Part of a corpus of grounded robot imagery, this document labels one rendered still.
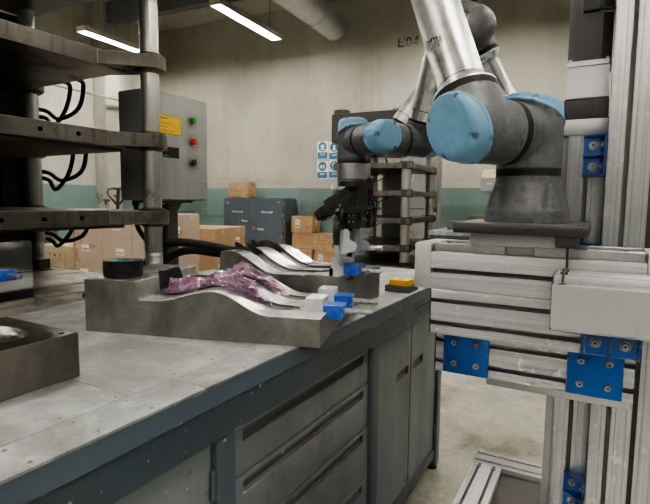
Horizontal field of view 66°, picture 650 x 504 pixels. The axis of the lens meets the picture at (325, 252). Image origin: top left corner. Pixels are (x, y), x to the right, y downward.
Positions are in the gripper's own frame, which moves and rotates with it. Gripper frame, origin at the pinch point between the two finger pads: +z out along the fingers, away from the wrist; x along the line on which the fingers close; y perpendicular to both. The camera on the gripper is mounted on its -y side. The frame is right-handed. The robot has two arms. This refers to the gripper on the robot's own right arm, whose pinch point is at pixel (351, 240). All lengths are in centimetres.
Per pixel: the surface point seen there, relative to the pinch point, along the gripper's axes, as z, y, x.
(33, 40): -56, -70, -58
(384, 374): 39.3, 15.1, -6.9
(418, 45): -247, -193, 606
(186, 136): -37, -73, 2
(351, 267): 4.1, 15.7, -31.4
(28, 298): 15, -66, -66
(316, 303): 8, 22, -59
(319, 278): 6.8, 9.2, -36.1
